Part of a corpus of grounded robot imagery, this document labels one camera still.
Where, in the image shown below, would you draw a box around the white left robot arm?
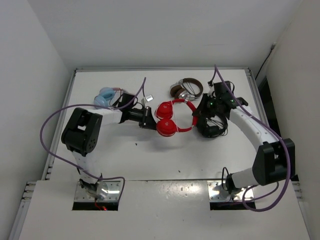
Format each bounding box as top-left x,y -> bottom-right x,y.
61,93 -> 156,198

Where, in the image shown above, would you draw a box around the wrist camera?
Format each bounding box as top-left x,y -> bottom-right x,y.
141,94 -> 154,106
207,84 -> 215,98

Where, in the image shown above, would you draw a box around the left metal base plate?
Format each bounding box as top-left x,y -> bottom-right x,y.
74,181 -> 121,203

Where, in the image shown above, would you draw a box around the red wireless headphones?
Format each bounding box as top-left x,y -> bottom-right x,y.
155,98 -> 199,137

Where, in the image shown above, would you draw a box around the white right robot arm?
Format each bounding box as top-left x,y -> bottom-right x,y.
194,81 -> 296,194

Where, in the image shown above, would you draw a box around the pink blue cat-ear headphones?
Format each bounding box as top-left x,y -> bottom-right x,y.
93,87 -> 127,107

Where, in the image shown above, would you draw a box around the brown silver headphones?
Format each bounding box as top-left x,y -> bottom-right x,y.
169,77 -> 204,101

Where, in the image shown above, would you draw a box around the black headphones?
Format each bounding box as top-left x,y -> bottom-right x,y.
196,113 -> 228,139

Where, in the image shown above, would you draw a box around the black wall cable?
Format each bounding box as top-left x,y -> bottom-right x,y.
255,43 -> 276,81

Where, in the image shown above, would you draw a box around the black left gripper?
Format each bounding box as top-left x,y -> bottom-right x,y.
127,106 -> 160,131

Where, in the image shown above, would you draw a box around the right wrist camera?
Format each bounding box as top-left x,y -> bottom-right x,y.
207,84 -> 215,98

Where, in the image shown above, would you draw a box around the metal base plate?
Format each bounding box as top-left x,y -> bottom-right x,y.
207,180 -> 247,203
74,181 -> 121,203

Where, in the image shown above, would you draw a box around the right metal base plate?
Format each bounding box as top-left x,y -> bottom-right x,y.
207,180 -> 247,203

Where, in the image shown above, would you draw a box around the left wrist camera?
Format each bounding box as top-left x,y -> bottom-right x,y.
141,94 -> 154,106

